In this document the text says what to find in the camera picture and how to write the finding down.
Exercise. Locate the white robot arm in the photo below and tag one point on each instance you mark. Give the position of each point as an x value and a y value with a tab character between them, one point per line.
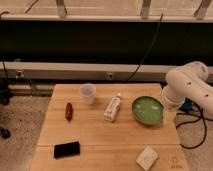
188	81

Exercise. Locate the black eraser block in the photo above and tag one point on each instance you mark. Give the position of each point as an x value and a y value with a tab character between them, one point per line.
67	149

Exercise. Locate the clear plastic cup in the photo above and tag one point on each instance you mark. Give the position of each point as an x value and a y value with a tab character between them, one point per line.
88	92

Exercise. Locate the white plastic bottle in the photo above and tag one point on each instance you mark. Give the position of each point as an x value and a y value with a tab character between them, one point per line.
113	108

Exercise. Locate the red-brown chili pepper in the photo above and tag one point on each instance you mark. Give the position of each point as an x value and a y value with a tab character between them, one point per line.
69	112

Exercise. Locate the green bowl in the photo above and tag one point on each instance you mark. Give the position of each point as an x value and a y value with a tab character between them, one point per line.
147	110

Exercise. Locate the blue object on floor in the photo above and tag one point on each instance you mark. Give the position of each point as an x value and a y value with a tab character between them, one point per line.
187	106

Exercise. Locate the black object at left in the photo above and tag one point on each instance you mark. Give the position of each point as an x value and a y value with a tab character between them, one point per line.
5	93

